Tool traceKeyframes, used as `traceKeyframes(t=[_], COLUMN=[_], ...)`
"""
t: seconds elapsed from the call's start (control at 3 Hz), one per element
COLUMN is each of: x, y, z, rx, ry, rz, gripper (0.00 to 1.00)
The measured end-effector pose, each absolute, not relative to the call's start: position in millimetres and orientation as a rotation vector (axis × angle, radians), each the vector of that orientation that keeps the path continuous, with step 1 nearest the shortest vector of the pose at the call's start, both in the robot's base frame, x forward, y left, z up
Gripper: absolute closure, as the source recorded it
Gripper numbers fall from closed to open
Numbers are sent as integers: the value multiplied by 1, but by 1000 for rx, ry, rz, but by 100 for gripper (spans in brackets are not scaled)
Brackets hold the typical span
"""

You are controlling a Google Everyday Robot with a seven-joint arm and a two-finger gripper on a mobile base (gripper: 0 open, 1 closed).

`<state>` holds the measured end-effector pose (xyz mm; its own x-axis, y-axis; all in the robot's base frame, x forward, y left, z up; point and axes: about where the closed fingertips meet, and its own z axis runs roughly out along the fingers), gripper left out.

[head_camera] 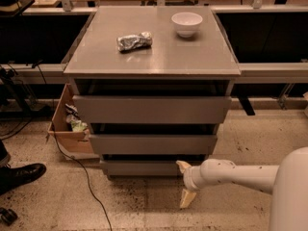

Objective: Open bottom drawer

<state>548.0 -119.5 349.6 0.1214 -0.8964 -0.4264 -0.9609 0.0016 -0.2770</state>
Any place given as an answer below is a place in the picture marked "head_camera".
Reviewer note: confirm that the grey drawer cabinet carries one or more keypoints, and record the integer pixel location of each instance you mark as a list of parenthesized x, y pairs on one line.
[(201, 66)]

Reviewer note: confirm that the small black floor object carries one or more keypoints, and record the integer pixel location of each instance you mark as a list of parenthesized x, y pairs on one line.
[(8, 216)]

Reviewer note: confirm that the grey middle drawer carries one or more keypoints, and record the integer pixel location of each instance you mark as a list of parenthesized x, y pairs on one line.
[(153, 144)]

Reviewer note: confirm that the black leather shoe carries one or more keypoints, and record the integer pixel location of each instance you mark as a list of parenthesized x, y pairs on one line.
[(11, 178)]

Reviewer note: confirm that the black tripod stand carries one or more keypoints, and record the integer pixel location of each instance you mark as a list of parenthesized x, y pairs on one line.
[(22, 94)]

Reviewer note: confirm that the crumpled wrappers in box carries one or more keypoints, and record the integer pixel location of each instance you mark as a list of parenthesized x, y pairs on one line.
[(73, 119)]

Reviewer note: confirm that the brown cardboard box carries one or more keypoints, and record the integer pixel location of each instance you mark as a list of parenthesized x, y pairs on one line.
[(73, 143)]

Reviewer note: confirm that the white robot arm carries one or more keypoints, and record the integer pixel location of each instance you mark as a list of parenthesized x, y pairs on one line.
[(287, 183)]

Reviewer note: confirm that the grey top drawer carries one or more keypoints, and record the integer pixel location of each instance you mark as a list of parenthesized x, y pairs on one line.
[(152, 109)]

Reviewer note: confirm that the grey drawer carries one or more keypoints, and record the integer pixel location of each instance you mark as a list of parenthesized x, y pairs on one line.
[(153, 144), (140, 168), (152, 109)]

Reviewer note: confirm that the crumpled silver foil bag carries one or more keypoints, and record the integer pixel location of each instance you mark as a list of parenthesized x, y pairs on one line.
[(132, 42)]

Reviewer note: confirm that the grey bottom drawer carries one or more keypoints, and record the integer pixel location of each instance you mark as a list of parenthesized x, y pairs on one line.
[(140, 168)]

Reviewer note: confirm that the white ceramic bowl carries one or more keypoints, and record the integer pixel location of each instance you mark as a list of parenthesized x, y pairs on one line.
[(186, 24)]

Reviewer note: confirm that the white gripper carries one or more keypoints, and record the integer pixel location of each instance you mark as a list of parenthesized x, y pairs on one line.
[(190, 178)]

